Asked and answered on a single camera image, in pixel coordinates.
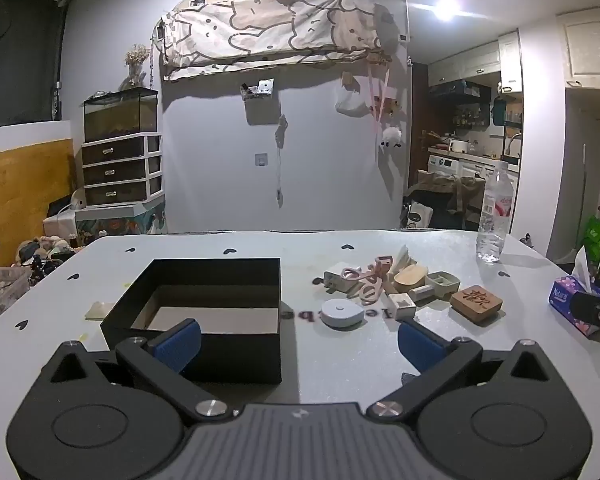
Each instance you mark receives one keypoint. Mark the white plastic drawer unit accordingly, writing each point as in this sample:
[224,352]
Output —
[122,170]

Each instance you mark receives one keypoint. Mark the white tall cupboard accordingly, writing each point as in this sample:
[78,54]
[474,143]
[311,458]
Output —
[587,45]

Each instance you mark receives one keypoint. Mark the clear plastic storage bin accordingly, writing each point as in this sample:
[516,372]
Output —
[2,292]

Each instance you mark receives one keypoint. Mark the pile of plush toys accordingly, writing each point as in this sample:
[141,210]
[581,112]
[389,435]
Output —
[42,255]

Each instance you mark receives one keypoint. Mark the black window curtain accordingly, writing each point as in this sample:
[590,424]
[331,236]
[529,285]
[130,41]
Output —
[20,55]

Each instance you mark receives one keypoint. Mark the glass fish tank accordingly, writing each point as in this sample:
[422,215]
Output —
[121,117]

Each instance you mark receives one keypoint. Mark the white charger adapter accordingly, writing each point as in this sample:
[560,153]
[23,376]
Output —
[339,277]

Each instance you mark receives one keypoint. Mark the round white device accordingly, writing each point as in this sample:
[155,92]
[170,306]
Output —
[342,314]

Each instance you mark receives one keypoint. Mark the small wall shelf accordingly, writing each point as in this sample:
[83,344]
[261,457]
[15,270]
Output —
[257,89]

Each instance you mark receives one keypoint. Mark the round ceiling light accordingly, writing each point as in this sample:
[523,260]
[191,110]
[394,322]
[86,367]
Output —
[448,6]

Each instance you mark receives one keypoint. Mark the small grey plastic tray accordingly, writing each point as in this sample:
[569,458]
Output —
[442,282]

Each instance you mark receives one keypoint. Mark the small white cube box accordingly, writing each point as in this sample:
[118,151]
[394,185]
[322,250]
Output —
[401,305]

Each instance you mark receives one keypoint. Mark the black box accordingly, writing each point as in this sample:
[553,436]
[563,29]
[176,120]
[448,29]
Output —
[240,355]

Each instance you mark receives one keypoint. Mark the white plush sheep toy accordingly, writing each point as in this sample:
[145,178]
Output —
[391,139]

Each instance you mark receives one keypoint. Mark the green shopping bag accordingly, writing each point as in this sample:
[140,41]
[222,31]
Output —
[597,237]

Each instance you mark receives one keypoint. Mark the clear plastic water bottle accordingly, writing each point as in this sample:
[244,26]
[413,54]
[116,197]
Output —
[494,220]

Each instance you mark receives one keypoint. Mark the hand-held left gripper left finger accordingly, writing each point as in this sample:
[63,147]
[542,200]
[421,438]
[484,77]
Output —
[180,345]

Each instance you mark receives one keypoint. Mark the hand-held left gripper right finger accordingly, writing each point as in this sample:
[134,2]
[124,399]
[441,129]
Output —
[417,346]

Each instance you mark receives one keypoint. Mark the white folded paper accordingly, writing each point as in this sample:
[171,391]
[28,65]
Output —
[406,257]

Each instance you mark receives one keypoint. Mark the painted floral cabinet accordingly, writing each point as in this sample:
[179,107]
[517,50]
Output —
[125,220]

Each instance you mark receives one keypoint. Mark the white washing machine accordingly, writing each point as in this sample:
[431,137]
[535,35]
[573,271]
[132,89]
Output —
[442,165]

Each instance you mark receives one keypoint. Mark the beige square tile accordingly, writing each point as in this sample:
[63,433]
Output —
[99,311]

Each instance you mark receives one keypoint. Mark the chair with beige cloth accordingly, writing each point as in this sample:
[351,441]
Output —
[450,195]

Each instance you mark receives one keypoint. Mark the square wall hook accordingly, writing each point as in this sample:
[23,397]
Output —
[260,159]

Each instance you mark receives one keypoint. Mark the purple floral tissue box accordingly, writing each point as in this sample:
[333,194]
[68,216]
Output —
[567,305]

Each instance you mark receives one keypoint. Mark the white hanging bag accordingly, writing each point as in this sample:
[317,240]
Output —
[351,102]

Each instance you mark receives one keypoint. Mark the white printed tote bag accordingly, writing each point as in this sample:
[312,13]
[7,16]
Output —
[419,214]

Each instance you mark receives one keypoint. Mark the dried flower bouquet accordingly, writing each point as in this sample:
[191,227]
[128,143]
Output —
[137,60]

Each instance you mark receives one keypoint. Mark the pink hanging ribbons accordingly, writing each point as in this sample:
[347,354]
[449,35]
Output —
[380,97]

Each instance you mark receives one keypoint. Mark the carved wooden coaster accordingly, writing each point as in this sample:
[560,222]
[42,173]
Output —
[476,302]

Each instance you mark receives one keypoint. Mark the white kitchen wall cabinets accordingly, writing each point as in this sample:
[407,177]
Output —
[480,57]

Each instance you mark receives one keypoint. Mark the white cylinder tube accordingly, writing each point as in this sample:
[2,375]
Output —
[420,292]

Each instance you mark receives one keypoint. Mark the printed cartoon cloth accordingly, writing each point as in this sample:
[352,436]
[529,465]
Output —
[260,30]

